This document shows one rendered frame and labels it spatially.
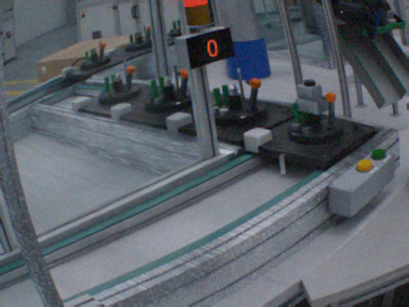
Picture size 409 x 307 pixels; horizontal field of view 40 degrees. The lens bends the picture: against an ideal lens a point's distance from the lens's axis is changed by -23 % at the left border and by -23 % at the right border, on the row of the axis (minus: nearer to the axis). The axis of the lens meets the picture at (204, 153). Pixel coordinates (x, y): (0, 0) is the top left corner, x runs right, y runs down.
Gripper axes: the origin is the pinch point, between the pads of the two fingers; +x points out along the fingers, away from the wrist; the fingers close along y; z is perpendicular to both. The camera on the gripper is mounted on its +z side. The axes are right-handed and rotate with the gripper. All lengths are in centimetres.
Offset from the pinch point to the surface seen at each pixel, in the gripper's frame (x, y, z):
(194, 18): -1.8, 26.3, 30.5
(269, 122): 29.0, 4.8, 34.6
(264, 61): 34, -56, 92
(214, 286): 36, 55, 1
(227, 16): 15, -48, 99
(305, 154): 28.7, 15.9, 14.2
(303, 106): 21.9, 7.1, 20.9
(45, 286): 20, 88, -2
